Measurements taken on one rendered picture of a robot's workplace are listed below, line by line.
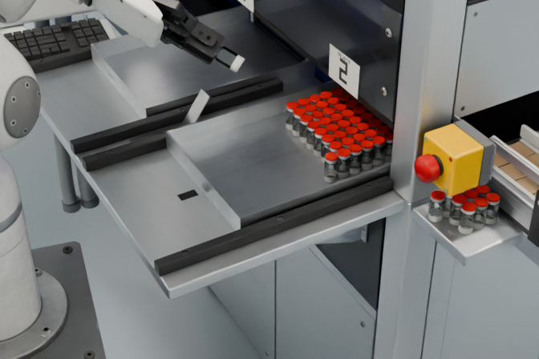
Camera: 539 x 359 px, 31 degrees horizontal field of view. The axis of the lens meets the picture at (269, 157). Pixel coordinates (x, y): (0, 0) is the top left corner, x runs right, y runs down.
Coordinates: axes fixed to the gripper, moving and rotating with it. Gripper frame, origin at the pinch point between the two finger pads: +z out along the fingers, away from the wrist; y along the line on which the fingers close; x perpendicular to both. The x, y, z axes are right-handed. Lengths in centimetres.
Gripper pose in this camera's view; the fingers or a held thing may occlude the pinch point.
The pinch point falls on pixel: (204, 43)
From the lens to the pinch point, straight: 124.5
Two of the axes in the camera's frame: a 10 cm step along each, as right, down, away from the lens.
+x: 4.8, -8.2, 3.0
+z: 8.5, 5.2, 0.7
